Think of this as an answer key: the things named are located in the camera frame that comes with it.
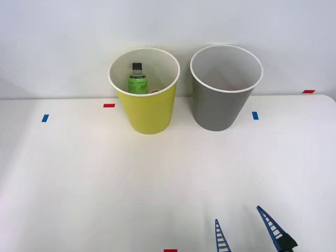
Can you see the grey plastic waste bin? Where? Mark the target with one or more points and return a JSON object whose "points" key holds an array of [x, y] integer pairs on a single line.
{"points": [[220, 110]]}

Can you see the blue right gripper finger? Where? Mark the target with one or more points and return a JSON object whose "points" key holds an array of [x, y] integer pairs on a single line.
{"points": [[275, 231], [220, 240]]}

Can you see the green-label bottle with black cap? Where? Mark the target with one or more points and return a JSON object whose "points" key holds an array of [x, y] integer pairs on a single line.
{"points": [[138, 82]]}

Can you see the yellow-green plastic waste bin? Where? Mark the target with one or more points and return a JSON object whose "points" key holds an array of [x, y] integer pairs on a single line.
{"points": [[147, 113]]}

